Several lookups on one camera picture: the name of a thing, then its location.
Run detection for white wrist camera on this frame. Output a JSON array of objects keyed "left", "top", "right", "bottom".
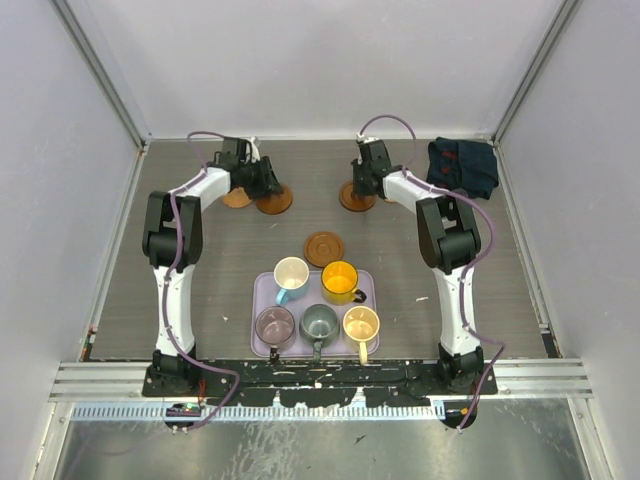
[
  {"left": 356, "top": 132, "right": 380, "bottom": 146},
  {"left": 245, "top": 136, "right": 261, "bottom": 163}
]

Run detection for aluminium front rail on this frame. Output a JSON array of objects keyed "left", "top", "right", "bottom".
[{"left": 49, "top": 358, "right": 593, "bottom": 401}]

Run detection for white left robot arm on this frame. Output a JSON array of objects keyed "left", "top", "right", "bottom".
[{"left": 142, "top": 154, "right": 283, "bottom": 396}]

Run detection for brown wooden coaster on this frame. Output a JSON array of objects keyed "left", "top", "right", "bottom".
[
  {"left": 303, "top": 231, "right": 345, "bottom": 268},
  {"left": 255, "top": 184, "right": 293, "bottom": 215},
  {"left": 339, "top": 191, "right": 377, "bottom": 212}
]

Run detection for woven rattan coaster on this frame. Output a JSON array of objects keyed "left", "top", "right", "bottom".
[
  {"left": 221, "top": 187, "right": 252, "bottom": 209},
  {"left": 339, "top": 181, "right": 354, "bottom": 204}
]

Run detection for grey-green ceramic mug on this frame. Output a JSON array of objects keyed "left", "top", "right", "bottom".
[{"left": 299, "top": 304, "right": 340, "bottom": 364}]

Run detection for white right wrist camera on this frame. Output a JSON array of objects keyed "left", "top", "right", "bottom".
[{"left": 356, "top": 132, "right": 380, "bottom": 146}]

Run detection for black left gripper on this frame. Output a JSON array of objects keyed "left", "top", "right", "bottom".
[{"left": 237, "top": 156, "right": 281, "bottom": 200}]

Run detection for lilac plastic tray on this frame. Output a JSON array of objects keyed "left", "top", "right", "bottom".
[{"left": 250, "top": 270, "right": 377, "bottom": 359}]

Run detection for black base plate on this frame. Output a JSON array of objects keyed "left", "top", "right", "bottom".
[{"left": 142, "top": 359, "right": 477, "bottom": 408}]

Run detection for cream yellow mug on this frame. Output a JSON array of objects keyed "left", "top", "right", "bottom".
[{"left": 342, "top": 305, "right": 380, "bottom": 365}]

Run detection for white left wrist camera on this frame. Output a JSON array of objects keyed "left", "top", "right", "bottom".
[{"left": 245, "top": 136, "right": 261, "bottom": 163}]

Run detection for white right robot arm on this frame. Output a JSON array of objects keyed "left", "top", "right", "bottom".
[{"left": 352, "top": 135, "right": 484, "bottom": 394}]

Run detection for light blue mug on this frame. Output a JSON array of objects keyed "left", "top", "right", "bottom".
[{"left": 273, "top": 257, "right": 310, "bottom": 306}]

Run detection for dark blue folded cloth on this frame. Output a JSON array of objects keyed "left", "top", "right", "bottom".
[{"left": 426, "top": 137, "right": 499, "bottom": 200}]

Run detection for purple glass mug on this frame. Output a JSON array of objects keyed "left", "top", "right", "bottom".
[{"left": 254, "top": 306, "right": 297, "bottom": 364}]

